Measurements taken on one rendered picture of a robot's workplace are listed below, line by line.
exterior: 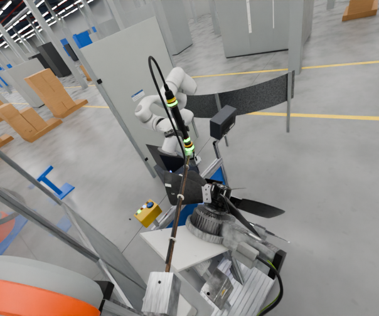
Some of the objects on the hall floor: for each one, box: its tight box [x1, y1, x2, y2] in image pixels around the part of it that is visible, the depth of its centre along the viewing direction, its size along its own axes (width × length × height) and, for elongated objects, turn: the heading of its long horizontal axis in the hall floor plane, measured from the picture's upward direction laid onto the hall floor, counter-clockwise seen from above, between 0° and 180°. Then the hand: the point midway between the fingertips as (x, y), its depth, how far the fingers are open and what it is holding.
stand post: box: [223, 250, 245, 285], centre depth 151 cm, size 4×9×91 cm, turn 66°
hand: (182, 130), depth 91 cm, fingers closed on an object, 4 cm apart
